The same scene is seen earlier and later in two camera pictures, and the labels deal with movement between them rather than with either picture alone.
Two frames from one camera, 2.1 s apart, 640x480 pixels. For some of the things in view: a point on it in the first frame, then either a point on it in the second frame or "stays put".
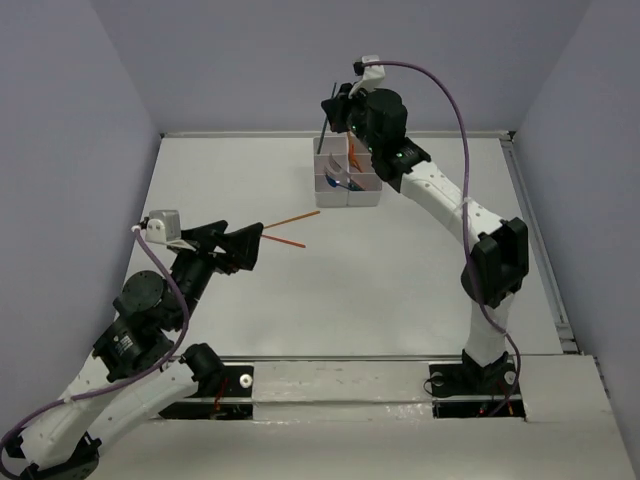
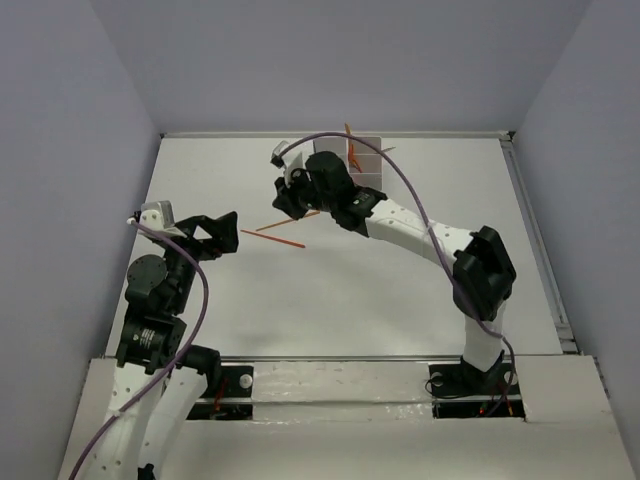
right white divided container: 367,178 stays put
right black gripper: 341,104 → 287,195
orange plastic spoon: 351,158 stays put
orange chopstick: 352,146 stays put
